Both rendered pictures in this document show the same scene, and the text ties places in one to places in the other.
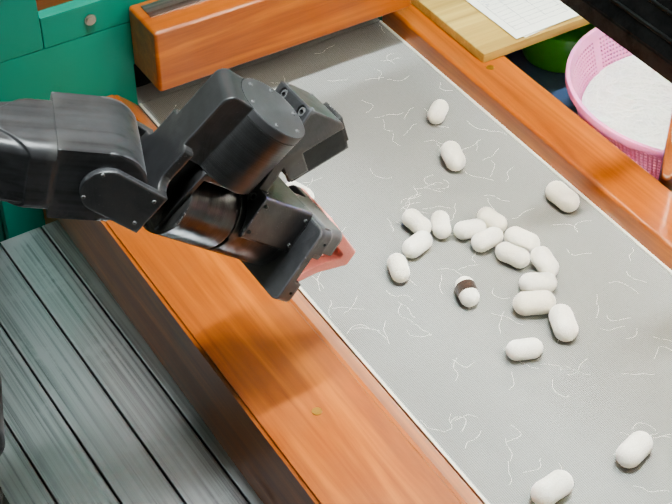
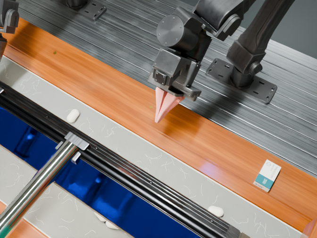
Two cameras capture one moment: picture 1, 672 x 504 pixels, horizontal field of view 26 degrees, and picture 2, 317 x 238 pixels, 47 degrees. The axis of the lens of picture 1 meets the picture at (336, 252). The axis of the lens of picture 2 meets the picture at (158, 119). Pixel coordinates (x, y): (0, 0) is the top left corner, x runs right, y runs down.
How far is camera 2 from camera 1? 1.24 m
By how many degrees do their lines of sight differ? 77
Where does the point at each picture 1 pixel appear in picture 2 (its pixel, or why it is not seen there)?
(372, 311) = (157, 166)
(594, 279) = (80, 219)
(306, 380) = not seen: hidden behind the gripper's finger
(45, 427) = (241, 113)
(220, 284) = (211, 142)
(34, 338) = (271, 142)
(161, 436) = not seen: hidden behind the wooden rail
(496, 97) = not seen: outside the picture
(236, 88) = (179, 13)
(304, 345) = (168, 129)
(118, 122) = (215, 6)
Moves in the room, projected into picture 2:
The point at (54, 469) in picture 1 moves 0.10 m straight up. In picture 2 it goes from (228, 102) to (234, 80)
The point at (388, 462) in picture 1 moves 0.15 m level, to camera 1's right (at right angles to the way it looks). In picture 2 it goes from (122, 98) to (64, 120)
